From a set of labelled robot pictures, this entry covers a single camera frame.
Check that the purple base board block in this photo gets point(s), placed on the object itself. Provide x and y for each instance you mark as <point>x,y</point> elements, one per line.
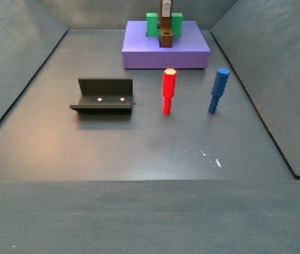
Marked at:
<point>143,53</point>

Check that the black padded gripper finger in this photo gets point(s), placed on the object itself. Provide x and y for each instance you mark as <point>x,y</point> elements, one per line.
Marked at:
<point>167,4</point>

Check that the black U-shaped holder bracket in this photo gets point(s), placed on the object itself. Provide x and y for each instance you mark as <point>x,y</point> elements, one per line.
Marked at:
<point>105,95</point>

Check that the green U-shaped block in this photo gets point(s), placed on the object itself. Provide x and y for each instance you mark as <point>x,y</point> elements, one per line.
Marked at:
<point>153,24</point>

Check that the blue hexagonal peg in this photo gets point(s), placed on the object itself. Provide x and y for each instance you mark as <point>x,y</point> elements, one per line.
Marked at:
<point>219,88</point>

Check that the brown block with hole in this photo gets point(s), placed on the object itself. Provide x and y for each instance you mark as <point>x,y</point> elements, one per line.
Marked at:
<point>167,36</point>

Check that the red hexagonal peg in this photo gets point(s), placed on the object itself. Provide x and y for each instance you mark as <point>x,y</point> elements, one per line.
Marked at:
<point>170,88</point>

